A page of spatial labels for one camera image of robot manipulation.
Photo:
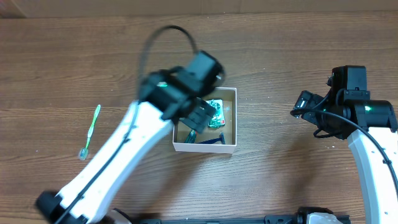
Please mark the green toothbrush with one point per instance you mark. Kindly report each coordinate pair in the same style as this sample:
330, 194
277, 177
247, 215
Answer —
83, 154

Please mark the white cardboard box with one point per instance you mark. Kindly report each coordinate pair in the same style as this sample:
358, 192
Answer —
181, 131

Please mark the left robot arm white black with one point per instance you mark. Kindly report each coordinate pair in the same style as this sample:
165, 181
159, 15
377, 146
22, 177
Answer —
166, 97

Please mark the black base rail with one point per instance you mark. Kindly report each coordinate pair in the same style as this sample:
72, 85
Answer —
303, 215

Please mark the green white packet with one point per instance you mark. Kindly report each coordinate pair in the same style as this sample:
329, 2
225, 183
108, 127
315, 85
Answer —
218, 119

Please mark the red teal toothpaste tube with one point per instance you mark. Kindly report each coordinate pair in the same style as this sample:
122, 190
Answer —
190, 139

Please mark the blue toothbrush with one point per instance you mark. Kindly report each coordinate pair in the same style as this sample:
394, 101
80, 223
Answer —
220, 139

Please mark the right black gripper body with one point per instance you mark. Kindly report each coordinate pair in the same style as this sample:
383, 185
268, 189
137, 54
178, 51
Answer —
313, 101

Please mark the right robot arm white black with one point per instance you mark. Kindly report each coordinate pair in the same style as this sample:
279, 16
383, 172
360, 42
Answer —
347, 112

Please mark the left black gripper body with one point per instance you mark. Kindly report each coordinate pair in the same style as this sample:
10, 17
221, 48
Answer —
203, 116

